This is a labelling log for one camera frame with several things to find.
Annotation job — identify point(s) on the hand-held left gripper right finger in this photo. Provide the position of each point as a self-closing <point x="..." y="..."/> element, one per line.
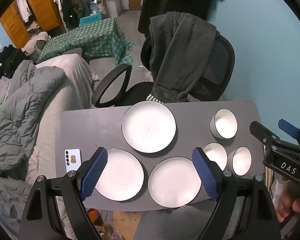
<point x="205" y="175"/>

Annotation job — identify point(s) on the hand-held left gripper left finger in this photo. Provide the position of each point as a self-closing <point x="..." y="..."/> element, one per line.
<point x="95" y="172"/>

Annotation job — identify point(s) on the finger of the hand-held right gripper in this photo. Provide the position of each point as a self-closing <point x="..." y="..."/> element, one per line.
<point x="288" y="127"/>
<point x="261" y="130"/>

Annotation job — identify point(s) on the white bowl with grey outside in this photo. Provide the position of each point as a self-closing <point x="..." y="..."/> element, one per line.
<point x="216" y="155"/>
<point x="225" y="125"/>
<point x="241" y="161"/>

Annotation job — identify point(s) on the white plate with black rim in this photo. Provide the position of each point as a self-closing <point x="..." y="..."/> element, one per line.
<point x="175" y="182"/>
<point x="149" y="127"/>
<point x="120" y="175"/>

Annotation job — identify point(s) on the person's right hand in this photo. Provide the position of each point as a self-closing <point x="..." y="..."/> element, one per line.
<point x="283" y="200"/>

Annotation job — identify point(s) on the white smartphone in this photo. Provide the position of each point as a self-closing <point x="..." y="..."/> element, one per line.
<point x="72" y="160"/>

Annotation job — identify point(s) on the grey plastic bag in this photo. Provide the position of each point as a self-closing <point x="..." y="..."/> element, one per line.
<point x="275" y="190"/>

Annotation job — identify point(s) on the orange object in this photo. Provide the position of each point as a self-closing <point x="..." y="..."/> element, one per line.
<point x="94" y="216"/>

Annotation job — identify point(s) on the bed with beige sheet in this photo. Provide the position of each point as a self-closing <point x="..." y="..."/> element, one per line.
<point x="52" y="120"/>

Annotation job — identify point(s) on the black mesh office chair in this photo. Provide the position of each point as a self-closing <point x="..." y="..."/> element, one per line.
<point x="215" y="62"/>

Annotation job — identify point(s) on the striped grey white cloth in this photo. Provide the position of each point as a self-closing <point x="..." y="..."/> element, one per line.
<point x="155" y="98"/>

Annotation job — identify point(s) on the grey puffer jacket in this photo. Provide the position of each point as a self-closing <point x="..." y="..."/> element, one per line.
<point x="22" y="105"/>

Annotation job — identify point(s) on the dark grey fleece hoodie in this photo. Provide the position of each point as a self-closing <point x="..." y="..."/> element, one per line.
<point x="180" y="55"/>

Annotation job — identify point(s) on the green checked cloth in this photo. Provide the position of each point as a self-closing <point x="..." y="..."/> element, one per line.
<point x="90" y="37"/>

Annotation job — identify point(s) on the black clothes pile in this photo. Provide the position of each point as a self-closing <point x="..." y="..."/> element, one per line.
<point x="7" y="60"/>

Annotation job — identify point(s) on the beige and green clothes pile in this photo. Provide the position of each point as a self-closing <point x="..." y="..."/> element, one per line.
<point x="35" y="42"/>

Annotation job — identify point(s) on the blue plastic crate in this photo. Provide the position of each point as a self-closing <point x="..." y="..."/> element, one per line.
<point x="90" y="20"/>

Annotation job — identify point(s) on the black hanging coat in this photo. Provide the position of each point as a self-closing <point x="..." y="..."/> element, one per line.
<point x="170" y="0"/>

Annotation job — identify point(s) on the clear water jug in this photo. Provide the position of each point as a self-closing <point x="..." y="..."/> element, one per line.
<point x="95" y="8"/>

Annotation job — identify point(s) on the dark jackets on rack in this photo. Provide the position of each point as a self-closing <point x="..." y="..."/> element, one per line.
<point x="75" y="5"/>

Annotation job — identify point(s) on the wooden louvred wardrobe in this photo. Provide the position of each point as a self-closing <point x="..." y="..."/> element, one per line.
<point x="42" y="5"/>

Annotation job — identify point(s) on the white hanging shirt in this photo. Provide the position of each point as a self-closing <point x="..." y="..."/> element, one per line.
<point x="23" y="7"/>

